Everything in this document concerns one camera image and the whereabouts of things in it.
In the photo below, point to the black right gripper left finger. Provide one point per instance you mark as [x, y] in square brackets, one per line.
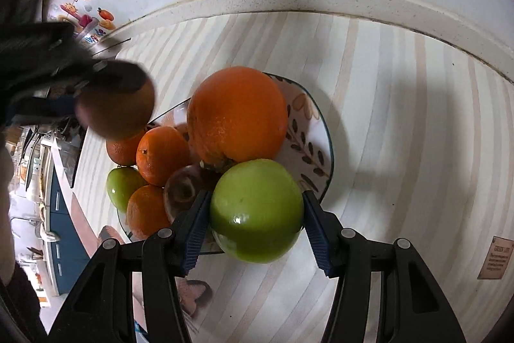
[99, 307]

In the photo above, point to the light red apple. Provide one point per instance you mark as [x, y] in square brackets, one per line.
[116, 115]

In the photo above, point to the floral ceramic plate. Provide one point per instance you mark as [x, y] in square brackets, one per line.
[306, 153]

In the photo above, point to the striped cat table mat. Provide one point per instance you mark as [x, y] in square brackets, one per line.
[403, 135]

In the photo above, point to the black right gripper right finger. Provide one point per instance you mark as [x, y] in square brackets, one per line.
[413, 307]

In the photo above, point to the small green apple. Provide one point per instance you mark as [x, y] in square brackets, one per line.
[121, 183]

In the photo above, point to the dark red apple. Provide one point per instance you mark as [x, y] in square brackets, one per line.
[182, 188]

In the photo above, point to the colourful fruit wall sticker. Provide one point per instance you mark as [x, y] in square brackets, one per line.
[91, 22]

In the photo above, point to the large orange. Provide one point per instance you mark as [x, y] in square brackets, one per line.
[235, 115]

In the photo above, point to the small orange on plate edge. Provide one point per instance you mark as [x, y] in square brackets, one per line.
[123, 152]

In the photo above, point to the blue kitchen cabinet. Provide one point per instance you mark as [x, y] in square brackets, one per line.
[68, 256]

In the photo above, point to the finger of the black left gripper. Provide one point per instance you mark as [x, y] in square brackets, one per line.
[115, 76]
[44, 107]

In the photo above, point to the black stove top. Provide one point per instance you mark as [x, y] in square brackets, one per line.
[69, 147]

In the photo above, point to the small mandarin orange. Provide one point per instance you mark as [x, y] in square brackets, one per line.
[161, 151]

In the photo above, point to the large green apple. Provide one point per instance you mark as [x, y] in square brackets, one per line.
[256, 211]

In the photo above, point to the brown mat label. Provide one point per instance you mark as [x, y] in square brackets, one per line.
[497, 259]

